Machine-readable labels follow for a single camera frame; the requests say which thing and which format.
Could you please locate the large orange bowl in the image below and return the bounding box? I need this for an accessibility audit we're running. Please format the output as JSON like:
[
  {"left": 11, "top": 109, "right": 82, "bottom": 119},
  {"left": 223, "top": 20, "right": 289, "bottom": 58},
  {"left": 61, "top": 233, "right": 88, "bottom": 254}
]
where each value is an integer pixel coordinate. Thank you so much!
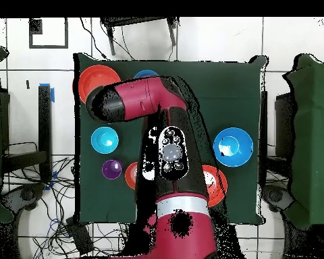
[
  {"left": 78, "top": 64, "right": 122, "bottom": 105},
  {"left": 202, "top": 165, "right": 229, "bottom": 208}
]

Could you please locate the small orange bowl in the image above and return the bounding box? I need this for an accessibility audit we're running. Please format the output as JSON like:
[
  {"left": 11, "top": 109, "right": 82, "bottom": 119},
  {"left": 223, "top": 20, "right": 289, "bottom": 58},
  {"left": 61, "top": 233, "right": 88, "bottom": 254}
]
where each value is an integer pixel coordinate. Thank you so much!
[{"left": 124, "top": 161, "right": 139, "bottom": 190}]

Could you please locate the large blue bowl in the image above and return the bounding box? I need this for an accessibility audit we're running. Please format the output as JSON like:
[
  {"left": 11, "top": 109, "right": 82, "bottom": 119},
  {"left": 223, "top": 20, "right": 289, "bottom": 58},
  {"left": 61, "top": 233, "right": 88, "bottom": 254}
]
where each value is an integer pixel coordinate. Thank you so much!
[{"left": 213, "top": 127, "right": 254, "bottom": 168}]

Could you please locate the black metal stand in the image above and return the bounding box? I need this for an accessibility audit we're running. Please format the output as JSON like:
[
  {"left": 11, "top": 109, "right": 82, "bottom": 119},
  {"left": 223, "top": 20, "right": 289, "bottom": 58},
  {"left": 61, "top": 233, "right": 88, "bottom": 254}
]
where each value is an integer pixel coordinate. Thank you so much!
[{"left": 100, "top": 17, "right": 180, "bottom": 57}]

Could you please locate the floor cable bundle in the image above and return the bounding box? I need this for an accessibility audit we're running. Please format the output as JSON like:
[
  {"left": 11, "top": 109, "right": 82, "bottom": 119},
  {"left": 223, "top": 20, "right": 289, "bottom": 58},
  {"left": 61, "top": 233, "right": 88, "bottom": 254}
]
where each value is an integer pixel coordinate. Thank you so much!
[{"left": 2, "top": 156, "right": 76, "bottom": 259}]

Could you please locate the light blue ribbed bowl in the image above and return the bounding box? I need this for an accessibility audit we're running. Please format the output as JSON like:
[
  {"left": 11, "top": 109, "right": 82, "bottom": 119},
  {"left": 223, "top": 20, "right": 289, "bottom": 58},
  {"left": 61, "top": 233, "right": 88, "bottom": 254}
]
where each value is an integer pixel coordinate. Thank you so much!
[{"left": 90, "top": 126, "right": 119, "bottom": 155}]

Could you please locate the medium blue bowl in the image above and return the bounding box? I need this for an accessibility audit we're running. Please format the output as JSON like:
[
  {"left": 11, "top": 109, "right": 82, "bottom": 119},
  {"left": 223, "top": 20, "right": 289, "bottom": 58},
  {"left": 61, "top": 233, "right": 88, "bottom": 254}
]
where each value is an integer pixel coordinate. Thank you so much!
[{"left": 133, "top": 69, "right": 159, "bottom": 80}]

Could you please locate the dark grey pedestal foot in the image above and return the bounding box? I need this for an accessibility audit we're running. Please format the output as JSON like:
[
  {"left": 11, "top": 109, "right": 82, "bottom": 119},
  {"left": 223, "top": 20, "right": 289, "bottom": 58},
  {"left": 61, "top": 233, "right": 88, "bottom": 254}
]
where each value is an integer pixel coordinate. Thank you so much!
[
  {"left": 261, "top": 184, "right": 295, "bottom": 212},
  {"left": 1, "top": 183, "right": 47, "bottom": 214}
]

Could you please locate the black floor box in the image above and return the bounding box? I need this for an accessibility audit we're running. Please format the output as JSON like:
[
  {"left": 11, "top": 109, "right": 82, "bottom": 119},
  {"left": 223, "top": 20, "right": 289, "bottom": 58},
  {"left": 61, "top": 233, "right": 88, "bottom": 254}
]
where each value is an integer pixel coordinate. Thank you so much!
[{"left": 65, "top": 217, "right": 95, "bottom": 256}]

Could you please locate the black metal frame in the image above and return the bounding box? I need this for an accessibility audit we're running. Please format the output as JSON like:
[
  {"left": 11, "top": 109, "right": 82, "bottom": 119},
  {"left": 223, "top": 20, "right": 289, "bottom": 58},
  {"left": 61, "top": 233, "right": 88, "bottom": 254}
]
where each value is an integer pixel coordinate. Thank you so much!
[
  {"left": 259, "top": 90, "right": 298, "bottom": 187},
  {"left": 0, "top": 84, "right": 53, "bottom": 184}
]

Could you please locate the dark green tablecloth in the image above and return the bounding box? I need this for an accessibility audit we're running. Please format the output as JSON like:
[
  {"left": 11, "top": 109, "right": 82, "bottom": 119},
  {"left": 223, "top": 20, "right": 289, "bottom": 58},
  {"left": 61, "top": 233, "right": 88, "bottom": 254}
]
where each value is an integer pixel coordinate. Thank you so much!
[{"left": 73, "top": 52, "right": 268, "bottom": 226}]

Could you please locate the purple cup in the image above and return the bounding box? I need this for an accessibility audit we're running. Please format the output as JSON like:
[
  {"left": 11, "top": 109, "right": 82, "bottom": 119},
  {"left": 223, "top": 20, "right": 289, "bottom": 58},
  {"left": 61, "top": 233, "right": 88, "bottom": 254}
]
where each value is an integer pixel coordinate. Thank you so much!
[{"left": 101, "top": 159, "right": 124, "bottom": 181}]

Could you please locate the black floor cable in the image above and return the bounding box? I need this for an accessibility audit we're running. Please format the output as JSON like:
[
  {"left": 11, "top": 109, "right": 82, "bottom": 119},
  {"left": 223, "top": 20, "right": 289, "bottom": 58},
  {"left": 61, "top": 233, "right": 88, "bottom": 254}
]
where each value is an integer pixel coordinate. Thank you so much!
[{"left": 79, "top": 17, "right": 109, "bottom": 60}]

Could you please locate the black square floor frame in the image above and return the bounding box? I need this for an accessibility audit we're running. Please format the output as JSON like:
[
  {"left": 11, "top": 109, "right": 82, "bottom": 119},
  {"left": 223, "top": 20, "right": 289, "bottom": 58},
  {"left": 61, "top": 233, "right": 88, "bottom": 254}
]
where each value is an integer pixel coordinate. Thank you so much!
[{"left": 28, "top": 17, "right": 69, "bottom": 50}]

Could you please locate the blue tape strip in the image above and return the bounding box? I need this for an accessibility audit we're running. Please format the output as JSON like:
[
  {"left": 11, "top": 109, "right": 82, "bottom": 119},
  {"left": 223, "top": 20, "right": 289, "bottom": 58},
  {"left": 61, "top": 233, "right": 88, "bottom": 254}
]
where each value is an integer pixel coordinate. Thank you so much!
[{"left": 39, "top": 82, "right": 55, "bottom": 104}]

